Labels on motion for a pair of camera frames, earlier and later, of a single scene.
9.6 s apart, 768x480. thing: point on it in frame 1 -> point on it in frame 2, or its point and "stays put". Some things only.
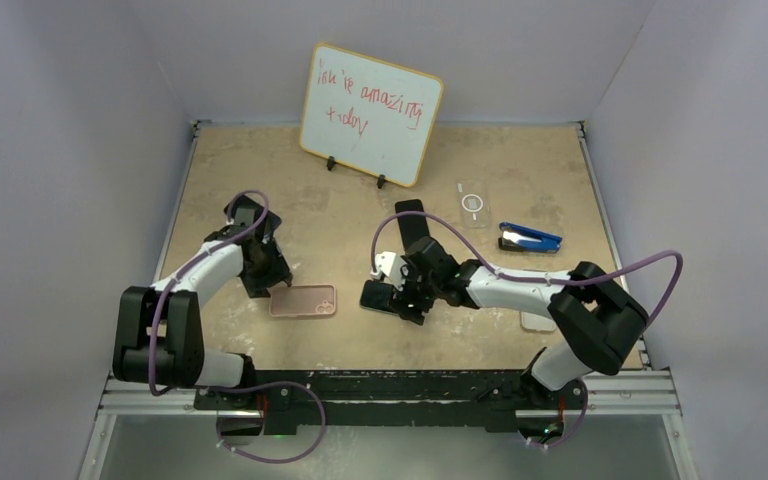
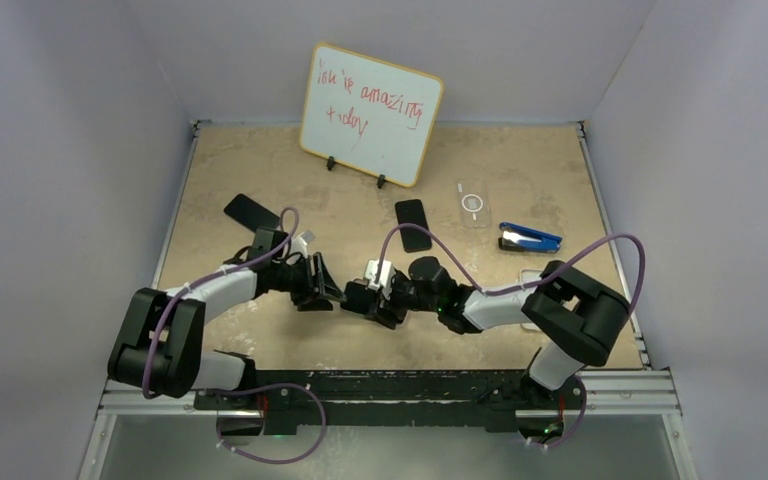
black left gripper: x=257 y=288 -> x=306 y=294
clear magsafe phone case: x=474 y=203 stays put
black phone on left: x=243 y=202 stays put
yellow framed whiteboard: x=369 y=114 stays put
